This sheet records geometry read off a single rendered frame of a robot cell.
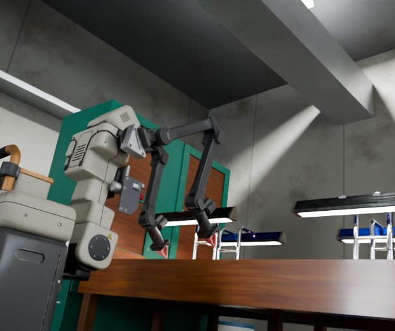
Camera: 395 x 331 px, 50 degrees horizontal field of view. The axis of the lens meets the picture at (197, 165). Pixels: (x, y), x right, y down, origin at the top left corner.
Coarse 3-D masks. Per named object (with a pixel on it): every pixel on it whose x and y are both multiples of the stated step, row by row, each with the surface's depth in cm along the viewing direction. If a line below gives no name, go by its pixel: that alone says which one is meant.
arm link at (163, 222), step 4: (148, 216) 223; (156, 216) 234; (160, 216) 232; (148, 220) 223; (152, 220) 225; (156, 220) 228; (160, 220) 231; (164, 220) 232; (152, 224) 224; (160, 224) 229; (164, 224) 231; (160, 228) 231
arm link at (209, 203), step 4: (200, 200) 197; (204, 200) 205; (208, 200) 204; (212, 200) 206; (200, 204) 196; (204, 204) 198; (208, 204) 204; (212, 204) 205; (196, 208) 200; (200, 208) 196; (208, 208) 202; (212, 208) 204
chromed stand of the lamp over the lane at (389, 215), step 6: (378, 192) 186; (354, 216) 203; (390, 216) 194; (354, 222) 202; (390, 222) 193; (354, 228) 201; (390, 228) 192; (354, 234) 200; (390, 234) 191; (354, 240) 199; (390, 240) 190; (354, 246) 198; (390, 246) 189; (354, 252) 198; (390, 252) 188; (354, 258) 197; (390, 258) 187
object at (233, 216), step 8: (216, 208) 238; (224, 208) 233; (232, 208) 230; (168, 216) 256; (176, 216) 252; (184, 216) 247; (192, 216) 243; (208, 216) 235; (216, 216) 232; (224, 216) 228; (232, 216) 227
